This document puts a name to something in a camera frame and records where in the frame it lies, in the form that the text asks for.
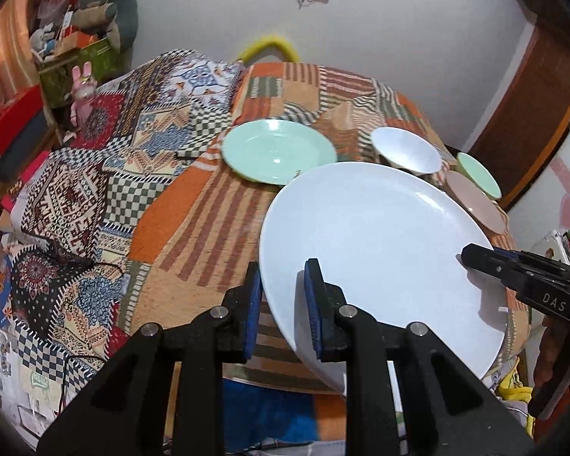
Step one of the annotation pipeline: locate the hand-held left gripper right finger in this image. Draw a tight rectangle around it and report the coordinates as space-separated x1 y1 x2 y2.
304 257 535 456

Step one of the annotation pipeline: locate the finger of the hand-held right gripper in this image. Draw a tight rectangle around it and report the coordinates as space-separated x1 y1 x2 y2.
494 248 570 277
461 244 521 290

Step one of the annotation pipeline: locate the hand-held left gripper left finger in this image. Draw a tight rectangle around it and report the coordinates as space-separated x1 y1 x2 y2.
37 261 264 456

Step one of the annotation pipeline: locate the small pink plate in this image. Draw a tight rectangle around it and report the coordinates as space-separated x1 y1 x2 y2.
444 171 504 234

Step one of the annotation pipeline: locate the green bowl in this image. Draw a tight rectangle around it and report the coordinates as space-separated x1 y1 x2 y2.
456 152 503 200

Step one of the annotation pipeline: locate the large white plate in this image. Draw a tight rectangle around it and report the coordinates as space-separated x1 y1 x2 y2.
259 162 507 396

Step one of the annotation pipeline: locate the white bowl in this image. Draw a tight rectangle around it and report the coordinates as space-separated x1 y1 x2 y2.
371 127 442 175

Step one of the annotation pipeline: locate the green plate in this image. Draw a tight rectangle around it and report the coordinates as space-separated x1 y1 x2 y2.
221 120 338 186

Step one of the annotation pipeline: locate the person's right hand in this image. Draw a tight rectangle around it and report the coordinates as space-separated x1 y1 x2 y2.
532 316 565 390

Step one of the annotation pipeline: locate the yellow printed cloth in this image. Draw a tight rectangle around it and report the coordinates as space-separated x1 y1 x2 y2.
496 361 535 438

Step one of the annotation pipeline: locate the blue cloth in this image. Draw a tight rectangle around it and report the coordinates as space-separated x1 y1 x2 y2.
221 380 319 450

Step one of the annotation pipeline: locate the orange striped patchwork blanket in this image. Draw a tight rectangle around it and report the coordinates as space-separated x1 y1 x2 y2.
123 62 533 395

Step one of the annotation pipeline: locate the wooden door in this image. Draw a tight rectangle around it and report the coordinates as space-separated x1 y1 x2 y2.
468 0 570 210

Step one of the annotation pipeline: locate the patterned checkered quilt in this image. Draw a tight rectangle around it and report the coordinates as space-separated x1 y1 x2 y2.
0 48 245 390

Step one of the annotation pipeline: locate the yellow chair back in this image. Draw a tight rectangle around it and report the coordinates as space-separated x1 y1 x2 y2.
237 33 298 65

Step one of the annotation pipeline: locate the pink bunny toy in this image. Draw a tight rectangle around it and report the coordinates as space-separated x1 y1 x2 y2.
70 63 100 127

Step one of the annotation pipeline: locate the green box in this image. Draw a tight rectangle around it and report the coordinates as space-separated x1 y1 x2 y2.
38 40 112 110

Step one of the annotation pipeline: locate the red box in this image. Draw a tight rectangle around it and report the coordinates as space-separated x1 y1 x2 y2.
0 86 46 153

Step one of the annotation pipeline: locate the orange curtain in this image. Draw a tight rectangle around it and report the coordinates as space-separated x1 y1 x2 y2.
0 0 39 124

